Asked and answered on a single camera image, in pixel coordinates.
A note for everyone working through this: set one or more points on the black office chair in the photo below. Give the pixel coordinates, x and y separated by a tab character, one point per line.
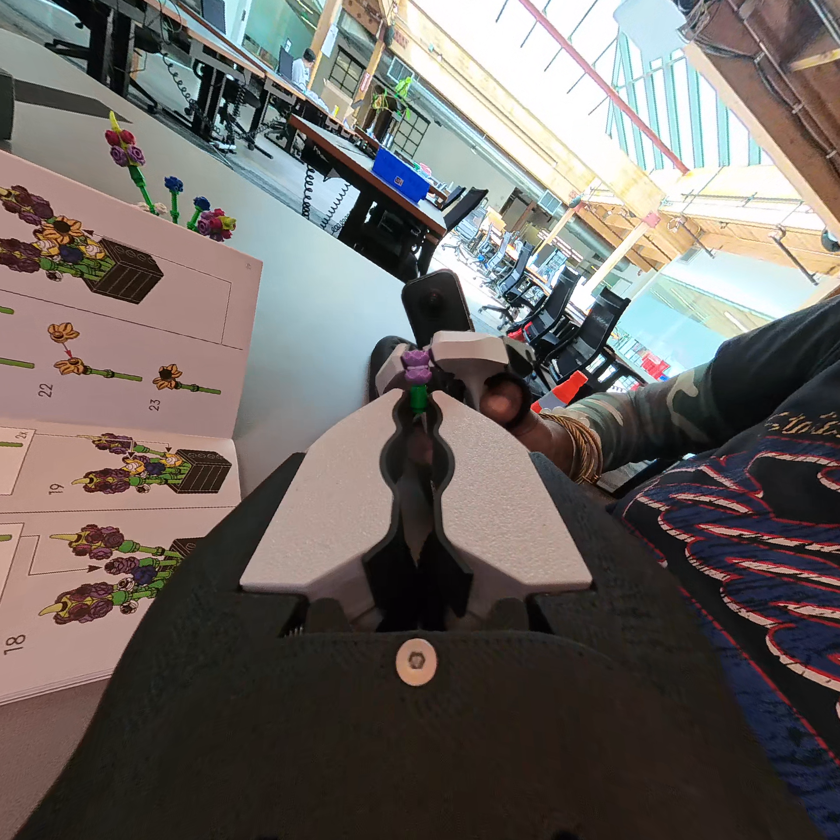
578	335
460	217

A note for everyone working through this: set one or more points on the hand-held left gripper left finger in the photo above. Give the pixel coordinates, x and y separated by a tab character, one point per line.
322	519

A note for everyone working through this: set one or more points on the small green brick piece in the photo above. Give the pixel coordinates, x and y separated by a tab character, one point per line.
418	395

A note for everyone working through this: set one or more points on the instruction booklet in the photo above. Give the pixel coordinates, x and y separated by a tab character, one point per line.
105	420

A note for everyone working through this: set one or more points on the gold bangle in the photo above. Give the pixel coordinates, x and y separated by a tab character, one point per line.
578	446

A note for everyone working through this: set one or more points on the LEGO flower bouquet in pot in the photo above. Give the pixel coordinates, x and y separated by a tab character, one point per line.
171	184

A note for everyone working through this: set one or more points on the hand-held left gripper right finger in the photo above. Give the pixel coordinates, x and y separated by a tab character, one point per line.
512	519

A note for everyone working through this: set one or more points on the wooden background desk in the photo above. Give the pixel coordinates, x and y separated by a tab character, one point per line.
223	59

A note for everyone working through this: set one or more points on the flat black box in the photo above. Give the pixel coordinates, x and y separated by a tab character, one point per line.
7	105

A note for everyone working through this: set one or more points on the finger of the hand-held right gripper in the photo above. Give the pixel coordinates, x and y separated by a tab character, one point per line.
475	357
394	370

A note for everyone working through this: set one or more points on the blue storage bin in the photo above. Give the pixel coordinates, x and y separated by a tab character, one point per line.
400	175

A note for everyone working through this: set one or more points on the purple flower brick piece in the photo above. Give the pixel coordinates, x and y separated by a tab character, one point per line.
418	357
418	376

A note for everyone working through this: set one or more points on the grey background desk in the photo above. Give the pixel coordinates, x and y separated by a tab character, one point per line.
355	164

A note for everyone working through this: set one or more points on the orange traffic cone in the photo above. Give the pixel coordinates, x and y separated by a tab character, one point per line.
565	390

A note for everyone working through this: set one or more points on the person's right hand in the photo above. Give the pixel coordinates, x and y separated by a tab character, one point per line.
519	414

